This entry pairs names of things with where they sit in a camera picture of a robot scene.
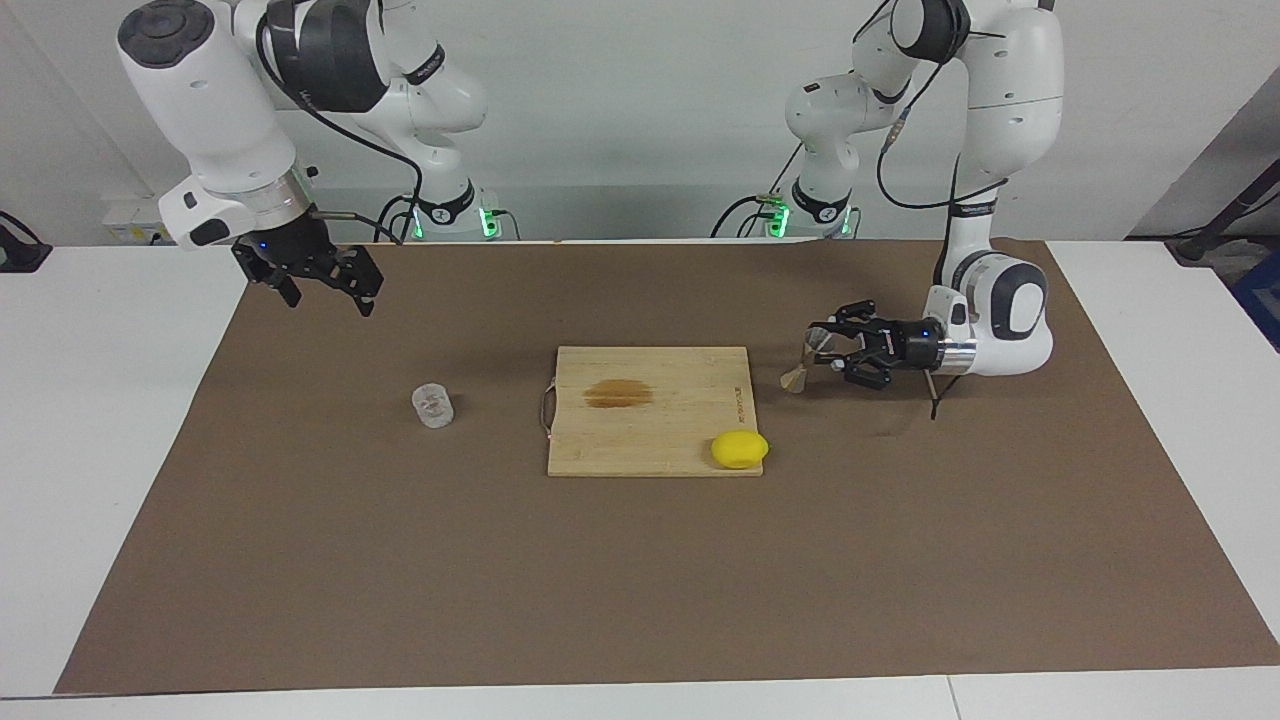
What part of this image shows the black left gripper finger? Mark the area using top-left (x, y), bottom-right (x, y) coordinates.
top-left (812, 298), bottom-right (891, 346)
top-left (830, 350), bottom-right (896, 391)

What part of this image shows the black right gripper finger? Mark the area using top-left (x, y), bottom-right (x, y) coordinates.
top-left (325, 245), bottom-right (385, 318)
top-left (232, 246), bottom-right (303, 308)

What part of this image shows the metal jigger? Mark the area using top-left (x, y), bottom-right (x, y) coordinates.
top-left (780, 325), bottom-right (839, 393)

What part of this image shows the clear plastic cup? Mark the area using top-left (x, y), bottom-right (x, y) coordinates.
top-left (412, 383), bottom-right (454, 429)

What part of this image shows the yellow lemon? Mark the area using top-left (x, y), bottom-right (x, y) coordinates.
top-left (711, 430), bottom-right (770, 470)

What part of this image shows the wooden cutting board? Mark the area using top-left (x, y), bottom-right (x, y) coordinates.
top-left (541, 346), bottom-right (764, 478)

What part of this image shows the brown table mat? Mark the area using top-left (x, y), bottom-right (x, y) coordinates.
top-left (55, 240), bottom-right (1280, 694)

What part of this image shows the black stand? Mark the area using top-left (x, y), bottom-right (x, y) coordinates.
top-left (1165, 160), bottom-right (1280, 266)

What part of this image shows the blue box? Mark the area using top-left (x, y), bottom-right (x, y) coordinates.
top-left (1228, 250), bottom-right (1280, 351)

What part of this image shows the black right base cable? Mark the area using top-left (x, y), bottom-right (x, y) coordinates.
top-left (374, 195), bottom-right (416, 244)

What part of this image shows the black base cable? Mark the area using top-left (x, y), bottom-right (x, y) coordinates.
top-left (374, 195), bottom-right (416, 244)
top-left (711, 145), bottom-right (806, 239)

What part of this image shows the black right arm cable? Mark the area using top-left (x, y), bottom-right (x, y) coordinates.
top-left (256, 10), bottom-right (426, 246)

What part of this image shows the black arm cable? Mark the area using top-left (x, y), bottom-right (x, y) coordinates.
top-left (876, 0), bottom-right (1009, 421)
top-left (256, 10), bottom-right (426, 246)

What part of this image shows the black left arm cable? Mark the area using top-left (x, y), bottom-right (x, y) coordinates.
top-left (876, 0), bottom-right (1009, 421)

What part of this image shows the white wall socket box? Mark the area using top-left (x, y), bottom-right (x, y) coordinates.
top-left (102, 195), bottom-right (173, 246)

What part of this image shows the black left base cable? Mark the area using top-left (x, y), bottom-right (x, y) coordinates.
top-left (711, 145), bottom-right (806, 239)

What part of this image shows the black clamp mount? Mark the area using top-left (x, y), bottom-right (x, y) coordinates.
top-left (0, 210), bottom-right (53, 273)

